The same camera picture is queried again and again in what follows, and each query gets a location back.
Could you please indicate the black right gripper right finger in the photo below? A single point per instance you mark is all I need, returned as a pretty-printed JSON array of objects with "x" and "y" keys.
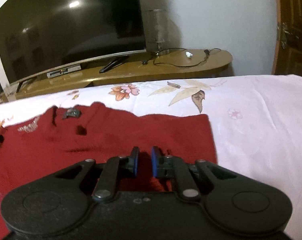
[{"x": 230, "y": 200}]

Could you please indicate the black curved television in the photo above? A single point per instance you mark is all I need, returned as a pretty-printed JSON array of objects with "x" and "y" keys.
[{"x": 38, "y": 35}]

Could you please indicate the wooden tv stand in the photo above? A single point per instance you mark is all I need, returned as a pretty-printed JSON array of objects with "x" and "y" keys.
[{"x": 137, "y": 68}]

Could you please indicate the grey cylindrical lamp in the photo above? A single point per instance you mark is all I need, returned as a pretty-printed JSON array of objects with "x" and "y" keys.
[{"x": 156, "y": 29}]

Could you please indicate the red knitted garment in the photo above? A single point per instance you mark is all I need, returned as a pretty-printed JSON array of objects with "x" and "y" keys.
[{"x": 49, "y": 142}]

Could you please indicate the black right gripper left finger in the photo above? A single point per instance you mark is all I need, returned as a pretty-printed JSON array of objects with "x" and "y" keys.
[{"x": 59, "y": 201}]

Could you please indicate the small white object on stand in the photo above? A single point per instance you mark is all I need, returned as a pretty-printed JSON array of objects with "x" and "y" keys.
[{"x": 188, "y": 54}]

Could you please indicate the brown wooden door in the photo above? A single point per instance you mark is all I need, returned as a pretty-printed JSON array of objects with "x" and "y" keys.
[{"x": 288, "y": 51}]

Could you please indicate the white floral bed sheet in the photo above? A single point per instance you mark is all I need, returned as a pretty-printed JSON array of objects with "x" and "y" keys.
[{"x": 256, "y": 121}]

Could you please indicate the silver set-top box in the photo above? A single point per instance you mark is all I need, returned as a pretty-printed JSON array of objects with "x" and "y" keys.
[{"x": 63, "y": 71}]

